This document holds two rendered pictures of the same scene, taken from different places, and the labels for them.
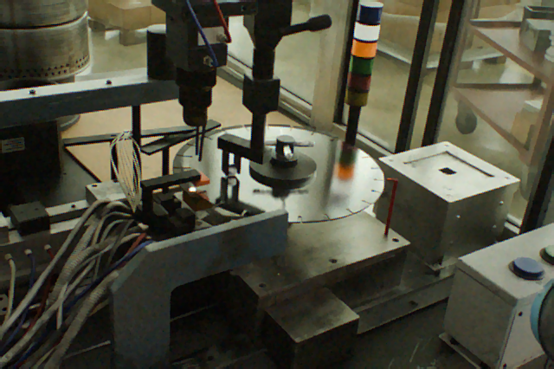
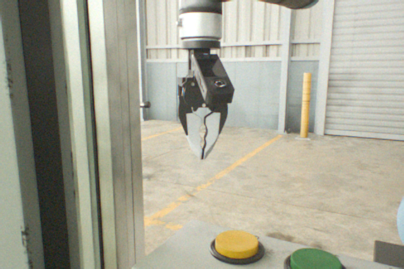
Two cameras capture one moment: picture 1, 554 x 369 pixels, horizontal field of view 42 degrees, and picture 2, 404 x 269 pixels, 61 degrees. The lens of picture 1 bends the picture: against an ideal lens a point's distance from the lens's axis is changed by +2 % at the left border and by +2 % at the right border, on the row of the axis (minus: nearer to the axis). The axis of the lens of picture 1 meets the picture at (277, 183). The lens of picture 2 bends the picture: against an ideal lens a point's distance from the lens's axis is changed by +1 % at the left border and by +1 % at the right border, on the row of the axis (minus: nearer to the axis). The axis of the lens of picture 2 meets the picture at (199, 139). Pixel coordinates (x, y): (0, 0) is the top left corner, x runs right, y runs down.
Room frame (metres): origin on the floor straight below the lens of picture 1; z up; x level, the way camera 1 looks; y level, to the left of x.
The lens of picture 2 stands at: (1.11, -0.24, 1.06)
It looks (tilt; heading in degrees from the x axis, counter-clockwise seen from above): 12 degrees down; 245
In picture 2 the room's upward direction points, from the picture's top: straight up
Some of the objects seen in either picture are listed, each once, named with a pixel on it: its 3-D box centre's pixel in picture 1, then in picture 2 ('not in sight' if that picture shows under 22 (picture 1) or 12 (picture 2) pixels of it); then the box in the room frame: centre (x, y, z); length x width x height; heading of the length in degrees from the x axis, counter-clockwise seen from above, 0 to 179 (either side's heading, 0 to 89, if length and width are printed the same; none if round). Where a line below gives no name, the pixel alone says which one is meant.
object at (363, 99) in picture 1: (357, 94); not in sight; (1.29, -0.14, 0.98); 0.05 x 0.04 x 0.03; 37
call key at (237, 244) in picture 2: not in sight; (236, 249); (0.96, -0.48, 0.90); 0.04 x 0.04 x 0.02
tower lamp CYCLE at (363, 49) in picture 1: (363, 47); not in sight; (1.29, -0.14, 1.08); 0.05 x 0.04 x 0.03; 37
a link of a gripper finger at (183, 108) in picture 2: not in sight; (190, 111); (0.87, -0.79, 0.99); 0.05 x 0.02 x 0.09; 166
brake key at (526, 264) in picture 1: (526, 269); not in sight; (0.87, -0.37, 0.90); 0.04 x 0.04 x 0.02
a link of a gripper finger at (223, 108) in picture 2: not in sight; (214, 110); (0.83, -0.78, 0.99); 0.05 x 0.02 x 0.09; 166
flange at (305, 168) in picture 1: (283, 161); not in sight; (1.02, -0.01, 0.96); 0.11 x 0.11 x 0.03
